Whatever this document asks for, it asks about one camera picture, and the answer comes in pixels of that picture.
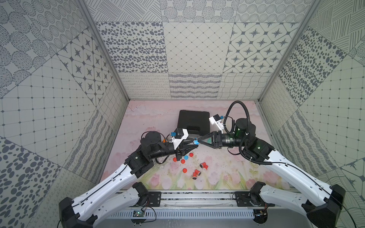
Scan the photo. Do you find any black plastic tool case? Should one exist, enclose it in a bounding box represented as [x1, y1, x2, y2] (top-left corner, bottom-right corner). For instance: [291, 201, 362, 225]
[177, 110, 211, 136]

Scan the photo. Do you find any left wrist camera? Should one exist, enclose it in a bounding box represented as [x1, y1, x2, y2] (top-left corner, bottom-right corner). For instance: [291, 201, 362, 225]
[170, 128, 189, 150]

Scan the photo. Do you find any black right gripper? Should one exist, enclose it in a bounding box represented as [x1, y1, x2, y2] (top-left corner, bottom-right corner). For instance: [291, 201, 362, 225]
[198, 131, 247, 149]

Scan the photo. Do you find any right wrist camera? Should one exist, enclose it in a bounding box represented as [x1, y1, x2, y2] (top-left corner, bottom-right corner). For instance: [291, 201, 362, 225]
[209, 114, 224, 134]

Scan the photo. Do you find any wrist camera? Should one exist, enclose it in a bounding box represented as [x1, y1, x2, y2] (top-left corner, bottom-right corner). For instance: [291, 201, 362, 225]
[209, 114, 224, 134]
[170, 128, 189, 150]

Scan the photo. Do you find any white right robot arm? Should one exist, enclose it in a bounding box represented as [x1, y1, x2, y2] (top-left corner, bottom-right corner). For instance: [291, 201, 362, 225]
[197, 101, 346, 228]

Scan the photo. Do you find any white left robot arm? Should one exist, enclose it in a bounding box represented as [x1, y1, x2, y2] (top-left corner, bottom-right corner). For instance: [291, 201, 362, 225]
[58, 128, 199, 228]

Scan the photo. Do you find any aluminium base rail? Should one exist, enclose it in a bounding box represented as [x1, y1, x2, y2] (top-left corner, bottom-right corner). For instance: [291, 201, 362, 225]
[85, 189, 317, 220]

